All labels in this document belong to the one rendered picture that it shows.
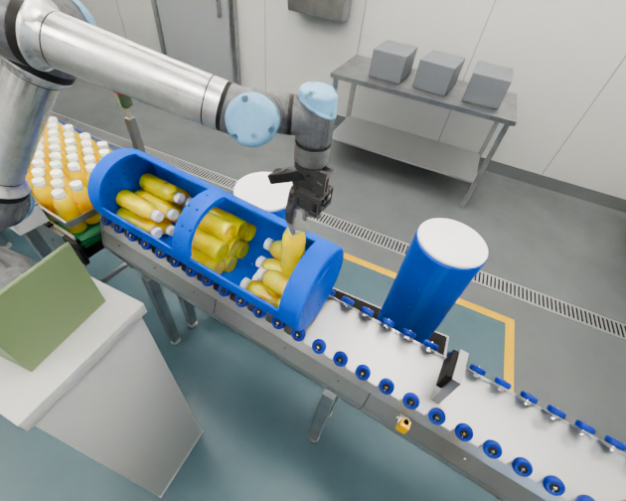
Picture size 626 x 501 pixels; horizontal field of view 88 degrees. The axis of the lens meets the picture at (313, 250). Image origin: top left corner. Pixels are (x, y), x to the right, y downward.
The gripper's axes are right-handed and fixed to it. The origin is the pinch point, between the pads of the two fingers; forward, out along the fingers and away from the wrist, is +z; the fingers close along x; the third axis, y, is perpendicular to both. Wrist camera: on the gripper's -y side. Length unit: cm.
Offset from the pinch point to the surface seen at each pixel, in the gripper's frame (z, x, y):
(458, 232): 26, 63, 41
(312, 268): 8.0, -4.2, 8.6
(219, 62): 94, 294, -301
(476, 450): 37, -10, 68
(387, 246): 130, 150, 6
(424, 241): 26, 49, 31
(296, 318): 19.3, -13.1, 10.3
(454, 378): 22, -3, 53
